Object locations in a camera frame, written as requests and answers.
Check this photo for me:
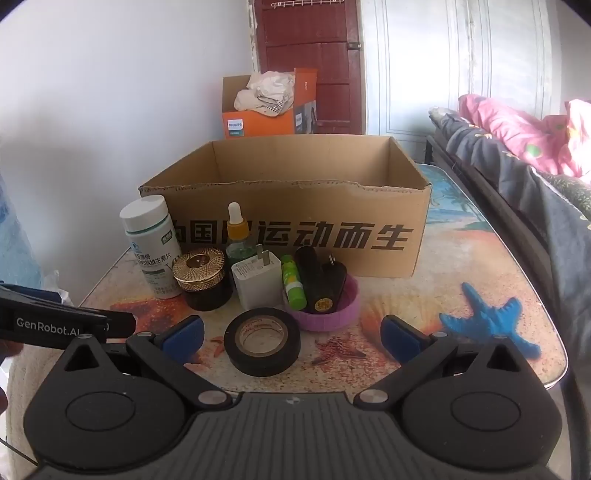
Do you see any white wire rack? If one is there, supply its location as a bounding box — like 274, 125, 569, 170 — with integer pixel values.
271, 0, 345, 11

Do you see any large brown cardboard box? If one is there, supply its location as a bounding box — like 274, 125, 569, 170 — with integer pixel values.
139, 136, 432, 280

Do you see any pink floral blanket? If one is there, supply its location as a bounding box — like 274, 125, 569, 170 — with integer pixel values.
457, 93, 591, 178

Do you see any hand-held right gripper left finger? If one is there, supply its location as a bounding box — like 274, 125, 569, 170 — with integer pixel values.
60, 315, 234, 411

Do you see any black electrical tape roll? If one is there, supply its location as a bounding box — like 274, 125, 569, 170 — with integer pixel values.
224, 307, 302, 377

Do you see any beige crumpled cloth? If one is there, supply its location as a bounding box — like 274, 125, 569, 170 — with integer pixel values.
234, 70, 296, 116

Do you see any dark red wooden door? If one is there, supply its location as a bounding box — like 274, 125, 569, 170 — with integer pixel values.
252, 0, 368, 136

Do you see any orange printed carton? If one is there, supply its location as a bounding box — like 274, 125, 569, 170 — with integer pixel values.
222, 68, 319, 139

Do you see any dark bed frame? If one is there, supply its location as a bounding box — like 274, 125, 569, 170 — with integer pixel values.
425, 134, 555, 287

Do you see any green dropper bottle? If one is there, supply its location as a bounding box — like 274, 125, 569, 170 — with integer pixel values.
225, 202, 259, 266

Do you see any black cylinder with gold label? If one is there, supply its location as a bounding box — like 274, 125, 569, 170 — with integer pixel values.
294, 246, 340, 315

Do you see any white pill bottle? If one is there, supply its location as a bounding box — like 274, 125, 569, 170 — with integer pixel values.
119, 195, 183, 300

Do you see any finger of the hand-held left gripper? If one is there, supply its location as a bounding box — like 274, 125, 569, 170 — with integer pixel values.
105, 311, 136, 339
0, 284, 75, 308

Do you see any white panelled wardrobe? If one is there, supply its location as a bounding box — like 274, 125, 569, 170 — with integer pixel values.
365, 0, 568, 162

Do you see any pink plastic lid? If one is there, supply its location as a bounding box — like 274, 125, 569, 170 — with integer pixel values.
283, 272, 361, 332

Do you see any white plastic bag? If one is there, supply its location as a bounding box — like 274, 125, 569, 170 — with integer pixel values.
44, 270, 75, 305

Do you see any white charger plug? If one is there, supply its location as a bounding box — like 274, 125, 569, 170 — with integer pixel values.
231, 244, 283, 311

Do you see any green lip balm stick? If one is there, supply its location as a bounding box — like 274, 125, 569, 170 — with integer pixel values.
281, 255, 308, 311

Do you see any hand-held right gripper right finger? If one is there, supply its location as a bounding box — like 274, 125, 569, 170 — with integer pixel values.
358, 315, 532, 411

